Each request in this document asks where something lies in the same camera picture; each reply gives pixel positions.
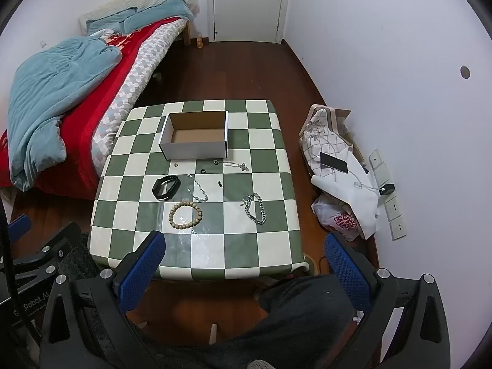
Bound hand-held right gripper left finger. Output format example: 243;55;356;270
40;231;167;369

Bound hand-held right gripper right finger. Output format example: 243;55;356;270
324;232;451;369

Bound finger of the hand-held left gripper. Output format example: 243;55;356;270
11;221;83;277
7;214;33;244

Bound wooden bead bracelet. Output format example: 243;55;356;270
169;201;203;231

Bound black wrist band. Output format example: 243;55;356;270
152;176;181;201

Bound thin silver necklace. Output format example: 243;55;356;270
187;174;209;203

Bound thick silver chain bracelet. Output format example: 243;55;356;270
240;193;268;225

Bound cardboard box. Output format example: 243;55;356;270
159;111;230;161

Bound white plastic bag red print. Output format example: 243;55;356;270
311;194;367;241

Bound white checked tote bag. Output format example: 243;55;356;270
311;148;386;240

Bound black smartphone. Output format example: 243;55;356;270
319;152;350;174

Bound red blanket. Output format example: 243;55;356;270
0;21;167;200

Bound blue quilt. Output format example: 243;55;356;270
8;36;124;192

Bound white patterned tote bag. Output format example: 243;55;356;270
299;104;353;174

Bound grey white diamond bed sheet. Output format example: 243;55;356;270
91;18;189;174

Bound blue pillow blanket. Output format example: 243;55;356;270
86;0;195;35

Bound white door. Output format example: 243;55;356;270
208;0;293;44

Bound black cable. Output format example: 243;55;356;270
0;196;42;354

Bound white charging cable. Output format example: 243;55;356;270
351;165;382;192

